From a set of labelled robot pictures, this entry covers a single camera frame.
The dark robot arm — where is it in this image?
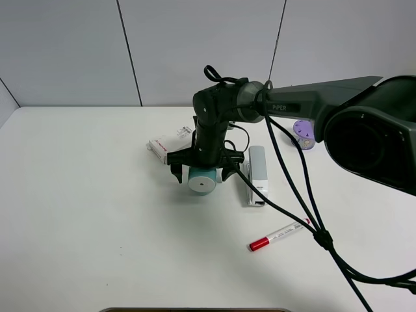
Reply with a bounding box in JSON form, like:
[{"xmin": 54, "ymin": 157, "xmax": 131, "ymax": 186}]
[{"xmin": 167, "ymin": 75, "xmax": 415, "ymax": 194}]

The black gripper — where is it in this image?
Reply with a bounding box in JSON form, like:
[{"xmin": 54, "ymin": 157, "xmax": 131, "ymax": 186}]
[{"xmin": 167, "ymin": 116, "xmax": 237, "ymax": 184}]

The teal pencil sharpener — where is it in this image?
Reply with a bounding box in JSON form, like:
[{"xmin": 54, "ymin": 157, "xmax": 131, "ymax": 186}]
[{"xmin": 187, "ymin": 167, "xmax": 217, "ymax": 195}]

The red whiteboard marker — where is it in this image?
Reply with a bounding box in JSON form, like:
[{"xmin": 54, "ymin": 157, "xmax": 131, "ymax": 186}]
[{"xmin": 248, "ymin": 222, "xmax": 305, "ymax": 252}]

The white grey stapler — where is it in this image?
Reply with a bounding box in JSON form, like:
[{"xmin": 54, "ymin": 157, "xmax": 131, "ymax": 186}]
[{"xmin": 242, "ymin": 146, "xmax": 268, "ymax": 207}]

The purple round container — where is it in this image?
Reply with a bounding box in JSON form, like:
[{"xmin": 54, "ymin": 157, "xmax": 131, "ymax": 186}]
[{"xmin": 292, "ymin": 120, "xmax": 316, "ymax": 150}]

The white rectangular box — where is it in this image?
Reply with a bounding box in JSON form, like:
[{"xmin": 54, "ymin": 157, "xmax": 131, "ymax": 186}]
[{"xmin": 146, "ymin": 117, "xmax": 195, "ymax": 164}]

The black cable bundle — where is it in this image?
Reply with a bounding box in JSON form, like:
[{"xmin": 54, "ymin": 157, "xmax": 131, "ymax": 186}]
[{"xmin": 203, "ymin": 64, "xmax": 416, "ymax": 312}]

